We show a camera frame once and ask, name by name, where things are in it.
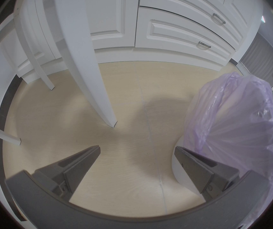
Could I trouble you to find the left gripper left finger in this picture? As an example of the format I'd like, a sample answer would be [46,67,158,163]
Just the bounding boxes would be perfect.
[32,145,101,203]

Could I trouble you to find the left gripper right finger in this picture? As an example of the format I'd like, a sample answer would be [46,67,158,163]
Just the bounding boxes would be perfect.
[174,146,240,201]

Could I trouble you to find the purple plastic bag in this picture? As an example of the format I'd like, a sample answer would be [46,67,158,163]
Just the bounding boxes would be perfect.
[183,72,273,228]

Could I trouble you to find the white trash bin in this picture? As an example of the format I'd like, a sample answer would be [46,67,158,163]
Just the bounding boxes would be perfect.
[171,137,200,196]

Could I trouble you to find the grey curtain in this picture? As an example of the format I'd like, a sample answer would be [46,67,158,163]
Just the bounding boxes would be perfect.
[239,31,273,80]

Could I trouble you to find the white wardrobe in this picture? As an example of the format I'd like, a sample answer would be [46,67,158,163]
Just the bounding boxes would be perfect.
[15,0,263,80]

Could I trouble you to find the white chair grey cushions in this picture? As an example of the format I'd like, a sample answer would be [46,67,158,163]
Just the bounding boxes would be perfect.
[0,0,118,146]

